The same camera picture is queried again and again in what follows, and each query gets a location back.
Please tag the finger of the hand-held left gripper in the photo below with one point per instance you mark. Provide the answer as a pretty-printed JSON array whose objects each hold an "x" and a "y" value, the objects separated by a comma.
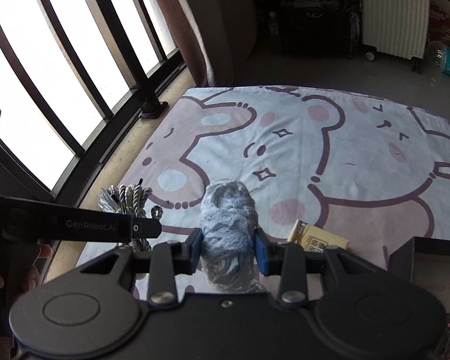
[{"x": 146, "y": 228}]

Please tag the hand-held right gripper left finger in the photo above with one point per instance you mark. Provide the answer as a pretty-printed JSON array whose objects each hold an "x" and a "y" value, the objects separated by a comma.
[{"x": 197, "y": 245}]

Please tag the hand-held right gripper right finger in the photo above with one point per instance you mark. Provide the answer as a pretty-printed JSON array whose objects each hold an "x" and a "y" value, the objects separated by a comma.
[{"x": 260, "y": 249}]

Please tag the light blue yarn bundle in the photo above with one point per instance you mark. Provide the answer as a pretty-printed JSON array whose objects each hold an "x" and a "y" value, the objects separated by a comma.
[{"x": 228, "y": 213}]

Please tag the yellow tissue packet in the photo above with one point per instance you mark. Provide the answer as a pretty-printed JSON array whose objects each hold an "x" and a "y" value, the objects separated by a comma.
[{"x": 315, "y": 238}]

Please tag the black cardboard box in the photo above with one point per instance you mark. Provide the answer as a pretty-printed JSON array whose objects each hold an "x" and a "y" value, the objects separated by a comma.
[{"x": 401, "y": 255}]

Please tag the person's left hand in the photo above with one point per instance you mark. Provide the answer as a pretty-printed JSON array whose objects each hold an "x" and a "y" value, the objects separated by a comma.
[{"x": 45, "y": 252}]

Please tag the printed cartoon blanket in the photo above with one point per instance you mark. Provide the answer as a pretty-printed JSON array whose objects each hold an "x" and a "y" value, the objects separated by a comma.
[{"x": 322, "y": 157}]

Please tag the dark window railing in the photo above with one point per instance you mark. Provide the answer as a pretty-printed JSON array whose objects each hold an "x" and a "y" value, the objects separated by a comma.
[{"x": 150, "y": 93}]

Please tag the beige curtain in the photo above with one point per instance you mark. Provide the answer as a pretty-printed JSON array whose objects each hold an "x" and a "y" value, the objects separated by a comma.
[{"x": 210, "y": 26}]

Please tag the black trunk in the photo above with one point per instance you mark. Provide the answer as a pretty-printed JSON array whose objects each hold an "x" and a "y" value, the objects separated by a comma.
[{"x": 307, "y": 18}]

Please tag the pack of water bottles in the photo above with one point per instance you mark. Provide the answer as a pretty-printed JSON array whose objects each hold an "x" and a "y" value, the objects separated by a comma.
[{"x": 448, "y": 60}]

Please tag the white ribbed suitcase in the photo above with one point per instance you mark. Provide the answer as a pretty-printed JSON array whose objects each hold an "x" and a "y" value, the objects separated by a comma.
[{"x": 393, "y": 15}]

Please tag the red cardboard box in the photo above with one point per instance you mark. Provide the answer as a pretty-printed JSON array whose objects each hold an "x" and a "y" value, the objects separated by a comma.
[{"x": 440, "y": 22}]

